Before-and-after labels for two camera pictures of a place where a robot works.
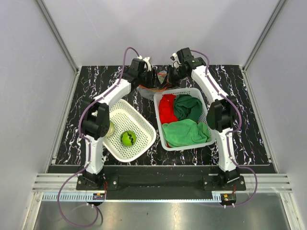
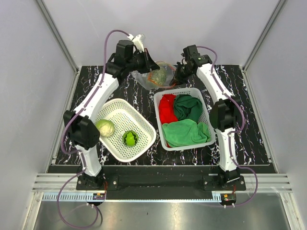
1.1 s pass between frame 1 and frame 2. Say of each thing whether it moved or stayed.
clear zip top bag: moved
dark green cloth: stayed
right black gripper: stayed
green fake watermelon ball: stayed
